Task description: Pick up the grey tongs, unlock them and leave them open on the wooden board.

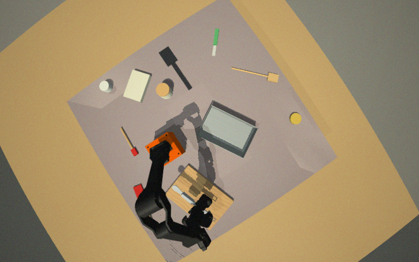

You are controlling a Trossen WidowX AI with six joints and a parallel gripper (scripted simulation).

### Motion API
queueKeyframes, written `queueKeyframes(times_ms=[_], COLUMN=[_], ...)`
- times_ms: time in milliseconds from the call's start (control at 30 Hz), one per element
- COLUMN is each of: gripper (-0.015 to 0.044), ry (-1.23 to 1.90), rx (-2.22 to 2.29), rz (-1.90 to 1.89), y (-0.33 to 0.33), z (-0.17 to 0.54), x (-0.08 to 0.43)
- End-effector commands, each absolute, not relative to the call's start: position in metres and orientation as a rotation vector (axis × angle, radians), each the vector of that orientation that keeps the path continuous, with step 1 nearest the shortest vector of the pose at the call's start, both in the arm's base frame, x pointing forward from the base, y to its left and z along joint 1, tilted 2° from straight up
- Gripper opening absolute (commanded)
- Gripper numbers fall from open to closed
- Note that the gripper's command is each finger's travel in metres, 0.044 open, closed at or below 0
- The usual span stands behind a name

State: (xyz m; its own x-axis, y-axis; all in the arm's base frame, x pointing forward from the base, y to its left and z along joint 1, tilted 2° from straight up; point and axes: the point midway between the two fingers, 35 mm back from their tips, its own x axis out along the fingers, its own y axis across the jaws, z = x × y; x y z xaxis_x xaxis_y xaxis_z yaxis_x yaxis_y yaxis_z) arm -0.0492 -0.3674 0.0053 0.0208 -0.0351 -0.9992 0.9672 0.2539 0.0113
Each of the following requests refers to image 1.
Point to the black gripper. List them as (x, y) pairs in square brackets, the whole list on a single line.
[(203, 203)]

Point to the grey rectangular roasting tin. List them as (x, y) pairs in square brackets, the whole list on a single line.
[(227, 131)]

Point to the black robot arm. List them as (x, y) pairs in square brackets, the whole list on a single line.
[(153, 198)]

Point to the black spatula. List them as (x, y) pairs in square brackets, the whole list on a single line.
[(170, 59)]

